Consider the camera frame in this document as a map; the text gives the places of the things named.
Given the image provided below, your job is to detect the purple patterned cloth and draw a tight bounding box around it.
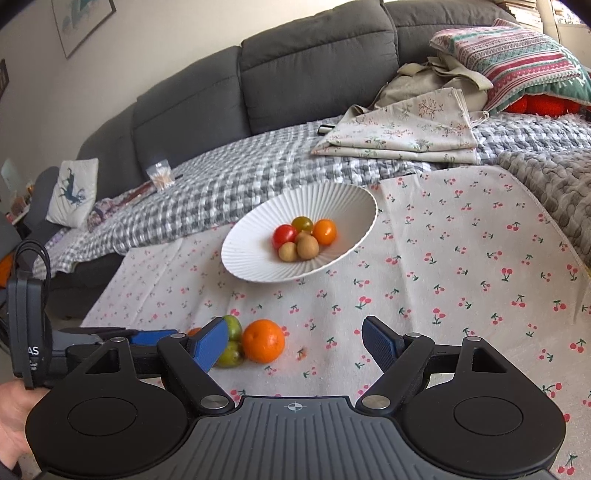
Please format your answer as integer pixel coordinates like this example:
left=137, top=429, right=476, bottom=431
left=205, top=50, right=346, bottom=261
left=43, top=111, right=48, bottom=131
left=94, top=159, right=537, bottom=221
left=87, top=198, right=121, bottom=232

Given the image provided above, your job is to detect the person's left hand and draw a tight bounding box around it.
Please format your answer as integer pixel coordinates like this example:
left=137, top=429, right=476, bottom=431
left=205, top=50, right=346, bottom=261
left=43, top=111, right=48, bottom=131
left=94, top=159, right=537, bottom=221
left=0, top=382, right=44, bottom=480

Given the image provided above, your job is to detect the grey sofa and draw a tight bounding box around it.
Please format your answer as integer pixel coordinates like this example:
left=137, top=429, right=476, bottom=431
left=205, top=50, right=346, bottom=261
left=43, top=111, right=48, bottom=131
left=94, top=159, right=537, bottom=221
left=46, top=0, right=522, bottom=319

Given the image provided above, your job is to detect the red tomato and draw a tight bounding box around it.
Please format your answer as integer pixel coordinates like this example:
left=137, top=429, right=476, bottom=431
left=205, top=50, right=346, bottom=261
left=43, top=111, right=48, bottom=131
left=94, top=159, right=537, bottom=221
left=272, top=224, right=298, bottom=250

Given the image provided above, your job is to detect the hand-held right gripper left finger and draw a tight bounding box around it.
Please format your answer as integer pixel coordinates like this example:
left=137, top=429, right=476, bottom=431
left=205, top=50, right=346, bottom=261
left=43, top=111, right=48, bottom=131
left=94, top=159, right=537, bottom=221
left=85, top=318, right=234, bottom=414

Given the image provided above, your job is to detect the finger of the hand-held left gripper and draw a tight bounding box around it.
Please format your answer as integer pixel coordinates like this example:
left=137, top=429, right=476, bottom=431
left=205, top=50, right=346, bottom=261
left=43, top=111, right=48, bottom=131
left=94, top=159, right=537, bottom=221
left=58, top=326, right=181, bottom=347

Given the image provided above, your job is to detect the small orange plush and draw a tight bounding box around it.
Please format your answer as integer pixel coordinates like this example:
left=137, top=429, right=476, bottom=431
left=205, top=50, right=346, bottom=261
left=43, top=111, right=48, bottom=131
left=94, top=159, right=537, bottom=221
left=505, top=95, right=583, bottom=116

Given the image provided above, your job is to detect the grey knit blanket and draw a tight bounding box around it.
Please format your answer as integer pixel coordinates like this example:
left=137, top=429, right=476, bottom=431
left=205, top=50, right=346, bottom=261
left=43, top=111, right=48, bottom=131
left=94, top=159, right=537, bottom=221
left=496, top=148, right=591, bottom=273

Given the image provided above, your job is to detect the cherry print cloth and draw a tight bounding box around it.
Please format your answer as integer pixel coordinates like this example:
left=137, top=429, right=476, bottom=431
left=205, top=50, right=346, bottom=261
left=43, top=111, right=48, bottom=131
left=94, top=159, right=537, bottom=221
left=81, top=164, right=591, bottom=480

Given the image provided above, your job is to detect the orange tomato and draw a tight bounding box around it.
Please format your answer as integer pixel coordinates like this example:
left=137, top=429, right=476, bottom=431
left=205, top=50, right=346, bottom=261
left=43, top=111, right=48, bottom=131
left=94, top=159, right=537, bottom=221
left=312, top=219, right=337, bottom=246

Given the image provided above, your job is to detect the white printed cushion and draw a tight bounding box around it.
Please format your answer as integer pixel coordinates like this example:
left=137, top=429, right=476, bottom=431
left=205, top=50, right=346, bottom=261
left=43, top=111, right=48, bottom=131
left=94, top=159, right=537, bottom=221
left=45, top=158, right=100, bottom=229

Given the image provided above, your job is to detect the red slim packet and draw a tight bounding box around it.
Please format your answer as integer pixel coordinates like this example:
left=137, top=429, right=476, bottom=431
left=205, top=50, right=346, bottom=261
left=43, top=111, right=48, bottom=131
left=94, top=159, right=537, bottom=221
left=117, top=181, right=155, bottom=204

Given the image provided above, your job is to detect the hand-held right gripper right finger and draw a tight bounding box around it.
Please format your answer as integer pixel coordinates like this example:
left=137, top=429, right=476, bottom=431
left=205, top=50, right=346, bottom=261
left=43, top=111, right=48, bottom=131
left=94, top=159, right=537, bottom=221
left=355, top=315, right=509, bottom=413

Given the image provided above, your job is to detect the striped patterned pillow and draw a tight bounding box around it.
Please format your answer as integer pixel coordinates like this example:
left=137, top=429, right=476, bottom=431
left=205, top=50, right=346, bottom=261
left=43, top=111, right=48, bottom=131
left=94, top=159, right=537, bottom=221
left=429, top=18, right=591, bottom=114

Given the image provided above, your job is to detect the dark grey chair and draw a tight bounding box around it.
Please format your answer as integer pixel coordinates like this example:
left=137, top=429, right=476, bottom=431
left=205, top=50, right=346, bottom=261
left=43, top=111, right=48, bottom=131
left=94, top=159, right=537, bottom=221
left=22, top=166, right=61, bottom=241

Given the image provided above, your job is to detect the white ribbed plate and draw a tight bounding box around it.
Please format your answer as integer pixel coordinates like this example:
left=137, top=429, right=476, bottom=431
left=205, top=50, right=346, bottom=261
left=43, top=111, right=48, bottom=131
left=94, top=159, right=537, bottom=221
left=221, top=180, right=378, bottom=283

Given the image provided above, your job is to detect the black cable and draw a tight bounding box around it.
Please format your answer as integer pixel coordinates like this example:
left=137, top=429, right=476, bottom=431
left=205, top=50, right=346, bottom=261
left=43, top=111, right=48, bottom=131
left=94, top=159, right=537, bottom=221
left=11, top=240, right=52, bottom=301

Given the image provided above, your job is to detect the stack of papers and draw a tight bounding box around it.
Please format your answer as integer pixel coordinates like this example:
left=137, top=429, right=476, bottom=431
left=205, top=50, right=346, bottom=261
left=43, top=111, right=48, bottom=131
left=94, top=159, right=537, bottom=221
left=501, top=0, right=559, bottom=21

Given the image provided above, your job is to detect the large orange mandarin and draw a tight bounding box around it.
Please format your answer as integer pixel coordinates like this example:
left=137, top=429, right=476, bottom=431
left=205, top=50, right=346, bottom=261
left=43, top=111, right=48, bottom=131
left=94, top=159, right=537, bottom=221
left=242, top=319, right=286, bottom=363

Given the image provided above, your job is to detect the beige cloth bag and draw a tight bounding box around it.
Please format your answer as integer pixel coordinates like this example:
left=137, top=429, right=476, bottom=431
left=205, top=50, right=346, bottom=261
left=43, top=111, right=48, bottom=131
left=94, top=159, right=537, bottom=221
left=374, top=54, right=495, bottom=112

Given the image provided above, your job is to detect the folded floral cloth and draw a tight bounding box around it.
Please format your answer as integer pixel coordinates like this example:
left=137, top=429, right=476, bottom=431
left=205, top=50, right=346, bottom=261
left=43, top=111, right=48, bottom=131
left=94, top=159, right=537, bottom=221
left=311, top=87, right=490, bottom=165

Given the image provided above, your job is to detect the grey checked blanket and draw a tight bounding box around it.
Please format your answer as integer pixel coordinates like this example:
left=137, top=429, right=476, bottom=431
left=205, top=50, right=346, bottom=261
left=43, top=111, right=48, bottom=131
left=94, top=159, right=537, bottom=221
left=46, top=111, right=591, bottom=273

